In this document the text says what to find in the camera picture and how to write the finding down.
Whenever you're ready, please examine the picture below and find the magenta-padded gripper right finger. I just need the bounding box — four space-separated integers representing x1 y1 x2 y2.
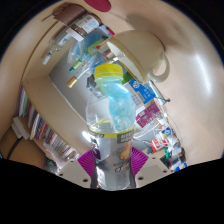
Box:
129 146 171 188

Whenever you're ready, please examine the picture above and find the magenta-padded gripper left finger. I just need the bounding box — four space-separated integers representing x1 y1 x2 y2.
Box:
56 148 98 190

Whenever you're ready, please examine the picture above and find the clear yellow-capped drink bottle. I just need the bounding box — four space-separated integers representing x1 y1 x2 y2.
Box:
85 63 137 191

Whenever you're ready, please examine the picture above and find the slim white light strip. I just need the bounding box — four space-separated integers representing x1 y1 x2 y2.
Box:
81 129 93 145

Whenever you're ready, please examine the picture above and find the red and white canister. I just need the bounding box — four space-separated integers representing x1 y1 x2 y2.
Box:
149 134 171 153

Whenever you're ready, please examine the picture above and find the pink box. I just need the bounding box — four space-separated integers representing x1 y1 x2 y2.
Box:
135 102 165 129

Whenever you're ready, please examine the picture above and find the wooden shelf unit with books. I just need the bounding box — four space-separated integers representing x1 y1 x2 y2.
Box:
11 74 81 162

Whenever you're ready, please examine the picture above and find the blue and white box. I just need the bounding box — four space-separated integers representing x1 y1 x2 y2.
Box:
128 78 158 105

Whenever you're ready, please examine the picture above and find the blue gold-capped bottle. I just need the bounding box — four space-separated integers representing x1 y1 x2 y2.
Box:
66 59 101 89

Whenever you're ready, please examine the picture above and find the tall clear glass bottle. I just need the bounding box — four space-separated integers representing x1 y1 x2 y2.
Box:
41 29 76 66

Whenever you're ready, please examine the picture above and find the white-lidded brown jar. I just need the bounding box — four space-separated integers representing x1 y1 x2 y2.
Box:
65 12 103 43

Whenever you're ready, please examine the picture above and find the flat round red coaster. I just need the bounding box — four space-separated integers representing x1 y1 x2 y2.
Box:
83 0 112 14

